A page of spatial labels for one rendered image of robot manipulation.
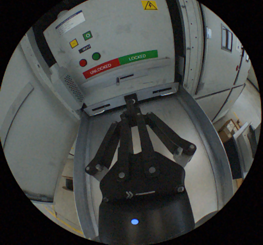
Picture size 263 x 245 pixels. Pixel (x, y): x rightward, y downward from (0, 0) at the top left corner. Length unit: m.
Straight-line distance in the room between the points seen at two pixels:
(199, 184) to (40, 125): 0.69
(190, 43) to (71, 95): 0.50
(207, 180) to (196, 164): 0.09
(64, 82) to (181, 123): 0.48
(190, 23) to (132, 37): 0.25
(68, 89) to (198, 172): 0.54
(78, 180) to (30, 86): 0.44
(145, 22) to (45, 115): 0.57
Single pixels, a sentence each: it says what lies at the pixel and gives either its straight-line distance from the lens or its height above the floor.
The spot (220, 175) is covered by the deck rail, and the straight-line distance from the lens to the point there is 0.44.
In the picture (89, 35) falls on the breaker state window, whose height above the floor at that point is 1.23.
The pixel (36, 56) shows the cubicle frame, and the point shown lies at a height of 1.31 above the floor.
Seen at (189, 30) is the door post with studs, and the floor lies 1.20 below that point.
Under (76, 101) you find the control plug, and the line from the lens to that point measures 0.33.
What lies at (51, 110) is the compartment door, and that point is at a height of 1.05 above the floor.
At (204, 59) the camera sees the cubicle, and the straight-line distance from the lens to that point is 0.49.
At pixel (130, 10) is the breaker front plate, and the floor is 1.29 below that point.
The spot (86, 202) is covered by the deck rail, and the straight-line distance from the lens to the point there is 0.45.
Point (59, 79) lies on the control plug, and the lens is 0.31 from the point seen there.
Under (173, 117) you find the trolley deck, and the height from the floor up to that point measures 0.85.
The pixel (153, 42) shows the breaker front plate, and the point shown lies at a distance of 0.37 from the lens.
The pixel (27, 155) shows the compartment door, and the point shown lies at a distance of 0.51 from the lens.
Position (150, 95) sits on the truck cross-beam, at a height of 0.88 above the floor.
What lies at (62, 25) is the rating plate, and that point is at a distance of 0.42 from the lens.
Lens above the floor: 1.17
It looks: 49 degrees down
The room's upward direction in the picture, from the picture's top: 21 degrees counter-clockwise
